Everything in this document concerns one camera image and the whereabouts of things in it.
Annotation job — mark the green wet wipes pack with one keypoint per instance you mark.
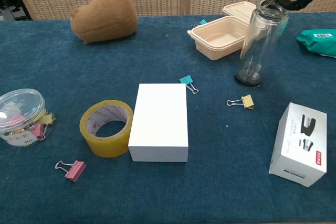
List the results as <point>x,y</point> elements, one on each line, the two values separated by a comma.
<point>315,43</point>

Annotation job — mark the beige hinged lunch container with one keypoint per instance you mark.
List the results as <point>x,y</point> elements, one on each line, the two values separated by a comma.
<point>218,37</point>

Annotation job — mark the clear glass bottle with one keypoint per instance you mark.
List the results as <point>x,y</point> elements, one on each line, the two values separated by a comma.
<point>249,78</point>

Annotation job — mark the teal binder clip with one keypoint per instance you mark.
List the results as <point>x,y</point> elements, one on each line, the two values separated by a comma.
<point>202,22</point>
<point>186,79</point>

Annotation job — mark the yellow binder clip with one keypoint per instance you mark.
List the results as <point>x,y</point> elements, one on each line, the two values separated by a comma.
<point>48,119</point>
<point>248,101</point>

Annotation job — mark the white stapler box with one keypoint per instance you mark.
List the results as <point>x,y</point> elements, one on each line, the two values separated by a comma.
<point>299,150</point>

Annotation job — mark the plain white box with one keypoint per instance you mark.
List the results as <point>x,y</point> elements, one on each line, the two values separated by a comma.
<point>160,121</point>

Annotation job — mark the brown plush toy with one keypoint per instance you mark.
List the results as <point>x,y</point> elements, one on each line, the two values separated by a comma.
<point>105,16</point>

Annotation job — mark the blue table cloth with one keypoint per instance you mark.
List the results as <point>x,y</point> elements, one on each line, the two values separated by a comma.
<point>223,195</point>

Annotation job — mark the yellow packing tape roll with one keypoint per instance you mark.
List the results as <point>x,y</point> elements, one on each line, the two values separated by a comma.
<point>110,148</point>

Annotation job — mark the pink binder clip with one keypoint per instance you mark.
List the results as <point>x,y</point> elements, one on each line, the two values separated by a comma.
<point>76,170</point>
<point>38,129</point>

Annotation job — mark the clear plastic clip jar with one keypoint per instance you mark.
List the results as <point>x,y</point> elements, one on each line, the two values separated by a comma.
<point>18,103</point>

